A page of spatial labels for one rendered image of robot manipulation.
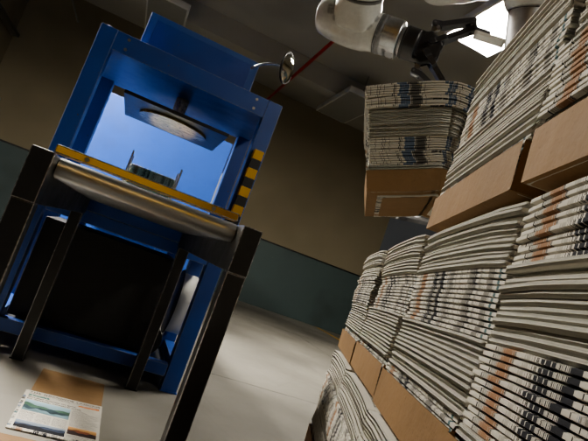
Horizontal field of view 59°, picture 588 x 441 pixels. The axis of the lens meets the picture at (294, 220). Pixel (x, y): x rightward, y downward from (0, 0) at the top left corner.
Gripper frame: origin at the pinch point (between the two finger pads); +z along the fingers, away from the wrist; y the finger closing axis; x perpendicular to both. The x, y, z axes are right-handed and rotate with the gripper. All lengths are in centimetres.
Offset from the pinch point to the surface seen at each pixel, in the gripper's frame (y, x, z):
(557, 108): 39, 76, 5
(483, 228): 47, 67, 4
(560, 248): 50, 81, 7
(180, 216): 58, -5, -54
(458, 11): -278, -450, -50
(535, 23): 25, 62, 2
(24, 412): 138, -47, -94
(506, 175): 43, 70, 4
